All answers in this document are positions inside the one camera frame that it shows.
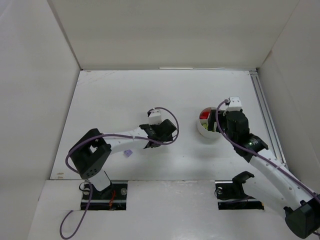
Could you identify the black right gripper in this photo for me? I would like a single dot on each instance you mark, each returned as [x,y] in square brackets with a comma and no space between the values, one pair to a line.
[216,120]

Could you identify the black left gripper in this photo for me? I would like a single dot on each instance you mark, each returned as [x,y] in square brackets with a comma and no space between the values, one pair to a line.
[155,139]

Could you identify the red large lego brick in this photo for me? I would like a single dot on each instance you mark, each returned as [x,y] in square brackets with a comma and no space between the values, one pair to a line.
[204,115]

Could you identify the white round divided container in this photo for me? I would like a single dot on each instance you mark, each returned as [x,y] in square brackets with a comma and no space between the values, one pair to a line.
[212,132]

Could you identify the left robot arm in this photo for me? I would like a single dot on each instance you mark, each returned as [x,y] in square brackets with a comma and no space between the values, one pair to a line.
[91,152]

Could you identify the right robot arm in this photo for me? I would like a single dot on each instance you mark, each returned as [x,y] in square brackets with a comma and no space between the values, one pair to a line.
[288,196]

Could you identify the lavender 2x2 lego brick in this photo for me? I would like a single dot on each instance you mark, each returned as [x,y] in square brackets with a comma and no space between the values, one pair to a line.
[128,153]

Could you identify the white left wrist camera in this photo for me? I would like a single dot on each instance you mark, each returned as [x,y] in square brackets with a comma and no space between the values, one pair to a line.
[154,116]

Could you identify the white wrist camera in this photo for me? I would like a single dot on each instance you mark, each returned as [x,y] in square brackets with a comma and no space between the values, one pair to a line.
[154,116]
[233,103]

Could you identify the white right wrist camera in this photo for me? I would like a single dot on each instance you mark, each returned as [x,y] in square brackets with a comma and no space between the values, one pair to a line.
[233,103]

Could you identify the aluminium rail right side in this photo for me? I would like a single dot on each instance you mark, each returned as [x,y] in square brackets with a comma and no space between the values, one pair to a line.
[274,141]

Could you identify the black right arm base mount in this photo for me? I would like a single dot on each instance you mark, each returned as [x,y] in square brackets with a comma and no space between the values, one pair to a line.
[231,196]

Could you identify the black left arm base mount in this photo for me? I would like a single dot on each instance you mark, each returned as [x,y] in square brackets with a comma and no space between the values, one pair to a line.
[112,199]

